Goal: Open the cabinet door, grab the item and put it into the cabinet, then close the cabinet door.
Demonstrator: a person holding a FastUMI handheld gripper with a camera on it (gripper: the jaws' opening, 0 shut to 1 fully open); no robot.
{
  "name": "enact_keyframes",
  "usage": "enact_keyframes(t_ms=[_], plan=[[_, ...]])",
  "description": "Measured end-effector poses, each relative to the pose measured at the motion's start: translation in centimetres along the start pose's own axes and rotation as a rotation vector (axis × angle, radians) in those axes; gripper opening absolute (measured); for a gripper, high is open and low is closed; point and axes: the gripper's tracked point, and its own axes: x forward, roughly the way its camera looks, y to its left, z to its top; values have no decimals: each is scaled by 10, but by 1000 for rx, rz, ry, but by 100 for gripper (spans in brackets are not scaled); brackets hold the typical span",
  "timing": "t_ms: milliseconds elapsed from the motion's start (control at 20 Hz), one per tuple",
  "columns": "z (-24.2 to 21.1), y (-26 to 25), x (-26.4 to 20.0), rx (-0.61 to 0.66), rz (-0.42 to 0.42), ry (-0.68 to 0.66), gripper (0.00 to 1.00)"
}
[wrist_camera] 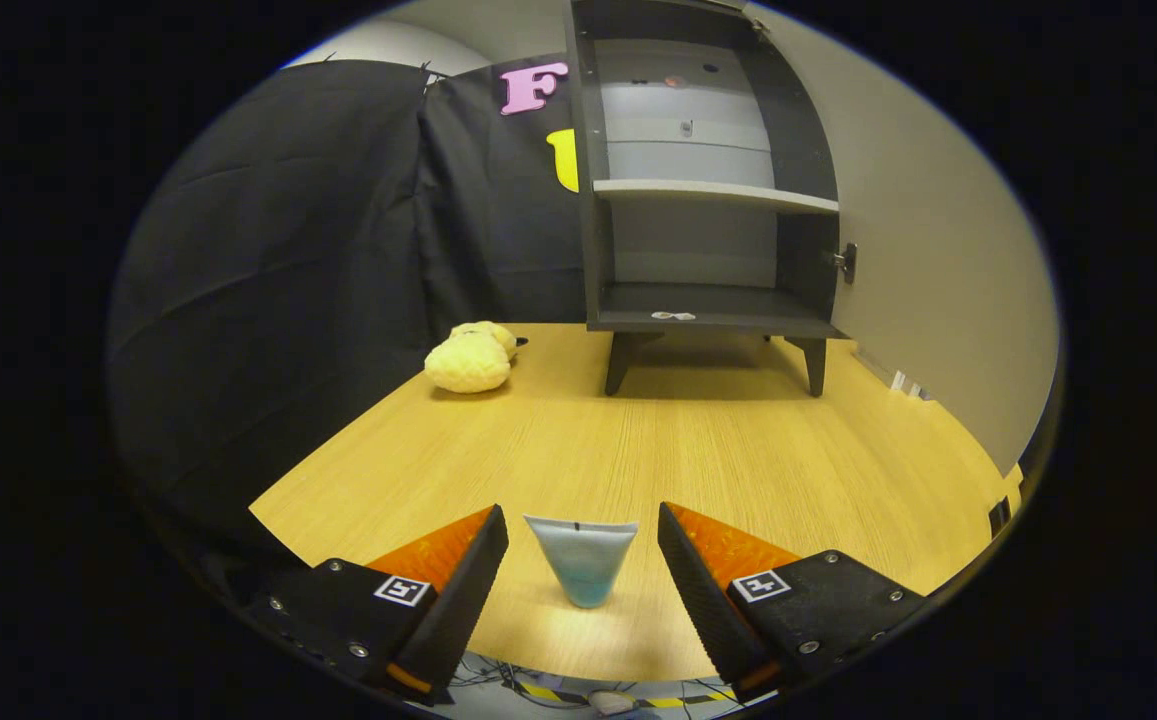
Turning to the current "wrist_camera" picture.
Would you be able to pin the blue white squeeze tube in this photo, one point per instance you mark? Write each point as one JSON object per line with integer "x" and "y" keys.
{"x": 583, "y": 560}

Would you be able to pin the yellow plush toy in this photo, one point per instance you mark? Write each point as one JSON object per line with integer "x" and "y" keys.
{"x": 468, "y": 362}

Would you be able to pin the beige cabinet door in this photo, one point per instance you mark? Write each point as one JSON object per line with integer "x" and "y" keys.
{"x": 938, "y": 250}

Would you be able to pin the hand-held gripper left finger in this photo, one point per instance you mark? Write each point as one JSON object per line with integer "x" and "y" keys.
{"x": 458, "y": 605}

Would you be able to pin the dark grey cabinet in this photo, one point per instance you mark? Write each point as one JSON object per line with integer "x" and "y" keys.
{"x": 798, "y": 150}

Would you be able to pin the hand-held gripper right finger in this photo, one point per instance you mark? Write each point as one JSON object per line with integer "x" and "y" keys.
{"x": 703, "y": 605}

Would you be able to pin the yellow black striped tape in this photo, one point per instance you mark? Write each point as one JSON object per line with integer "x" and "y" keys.
{"x": 548, "y": 692}

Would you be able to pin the black backdrop cloth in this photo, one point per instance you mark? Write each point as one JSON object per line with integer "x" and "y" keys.
{"x": 288, "y": 300}

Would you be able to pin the light grey cabinet shelf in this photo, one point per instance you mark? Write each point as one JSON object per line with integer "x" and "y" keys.
{"x": 708, "y": 192}

